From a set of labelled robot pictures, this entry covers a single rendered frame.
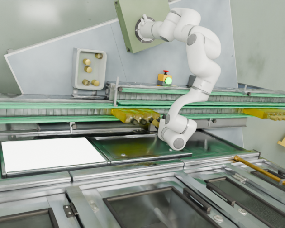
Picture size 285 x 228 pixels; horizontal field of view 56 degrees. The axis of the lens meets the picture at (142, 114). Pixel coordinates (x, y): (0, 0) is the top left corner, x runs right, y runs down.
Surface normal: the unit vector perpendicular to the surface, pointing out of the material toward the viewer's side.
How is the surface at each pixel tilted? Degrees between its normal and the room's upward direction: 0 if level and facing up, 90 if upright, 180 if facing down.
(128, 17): 4
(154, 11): 4
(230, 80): 0
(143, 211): 90
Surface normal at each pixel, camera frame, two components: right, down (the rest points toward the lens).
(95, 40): 0.48, 0.27
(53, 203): 0.13, -0.96
